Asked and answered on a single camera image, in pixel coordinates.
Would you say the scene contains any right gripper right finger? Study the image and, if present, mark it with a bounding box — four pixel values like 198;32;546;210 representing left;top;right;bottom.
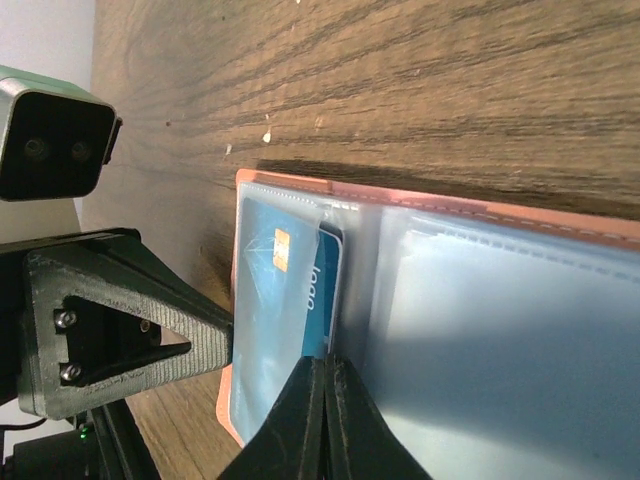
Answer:
324;355;431;479

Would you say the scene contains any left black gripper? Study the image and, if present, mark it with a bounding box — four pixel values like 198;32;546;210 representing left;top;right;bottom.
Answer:
0;227;236;421

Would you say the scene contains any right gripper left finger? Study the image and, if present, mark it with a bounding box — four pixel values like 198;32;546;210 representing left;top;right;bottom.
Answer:
220;357;325;479

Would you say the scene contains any blue card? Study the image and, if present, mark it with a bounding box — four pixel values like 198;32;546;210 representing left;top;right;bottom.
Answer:
230;198;343;443

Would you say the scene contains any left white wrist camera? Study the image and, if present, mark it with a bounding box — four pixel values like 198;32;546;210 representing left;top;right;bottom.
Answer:
1;66;122;201

